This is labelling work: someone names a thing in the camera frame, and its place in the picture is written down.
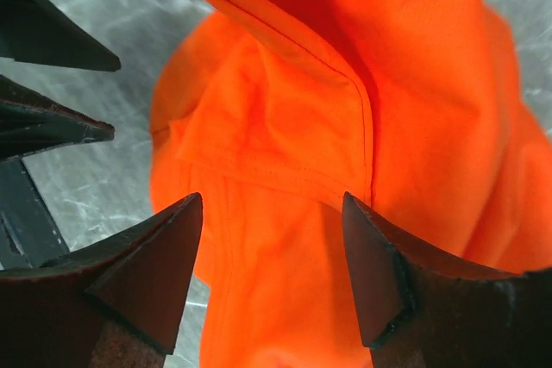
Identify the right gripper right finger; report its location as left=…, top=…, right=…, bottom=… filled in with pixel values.
left=342, top=194, right=551, bottom=367

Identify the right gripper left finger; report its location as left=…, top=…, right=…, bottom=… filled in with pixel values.
left=1, top=193, right=203, bottom=367

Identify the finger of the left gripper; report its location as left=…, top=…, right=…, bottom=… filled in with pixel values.
left=1, top=0, right=121, bottom=72

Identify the orange t-shirt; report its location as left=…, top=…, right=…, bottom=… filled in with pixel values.
left=150, top=0, right=551, bottom=367

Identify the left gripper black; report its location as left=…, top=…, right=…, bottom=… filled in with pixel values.
left=1, top=76, right=115, bottom=269

